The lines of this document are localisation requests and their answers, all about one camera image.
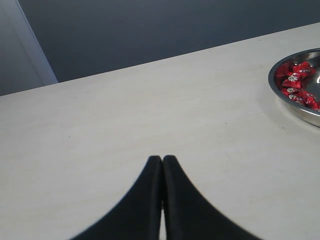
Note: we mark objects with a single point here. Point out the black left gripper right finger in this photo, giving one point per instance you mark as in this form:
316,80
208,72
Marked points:
188,215

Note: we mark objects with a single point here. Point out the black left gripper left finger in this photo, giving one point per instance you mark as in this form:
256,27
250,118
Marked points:
137,216

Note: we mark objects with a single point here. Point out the pile of red candies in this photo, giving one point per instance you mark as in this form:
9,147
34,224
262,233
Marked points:
292,81

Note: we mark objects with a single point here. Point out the round steel plate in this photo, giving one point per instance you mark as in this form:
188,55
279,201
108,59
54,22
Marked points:
312,56

